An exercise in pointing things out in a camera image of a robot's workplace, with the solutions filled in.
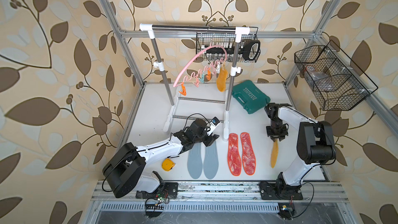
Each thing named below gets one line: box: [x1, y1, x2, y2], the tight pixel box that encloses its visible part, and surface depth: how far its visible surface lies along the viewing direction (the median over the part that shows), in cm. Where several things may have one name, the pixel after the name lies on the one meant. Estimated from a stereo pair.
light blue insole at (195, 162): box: [187, 142, 203, 180], surface depth 85 cm
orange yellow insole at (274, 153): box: [270, 138, 279, 169], surface depth 84 cm
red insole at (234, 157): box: [227, 132, 243, 177], surface depth 86 cm
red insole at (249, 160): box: [240, 132, 257, 176], surface depth 86 cm
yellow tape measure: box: [161, 157, 176, 172], surface depth 83 cm
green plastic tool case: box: [231, 80, 272, 115], surface depth 110 cm
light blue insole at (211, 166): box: [203, 141, 220, 180], surface depth 84 cm
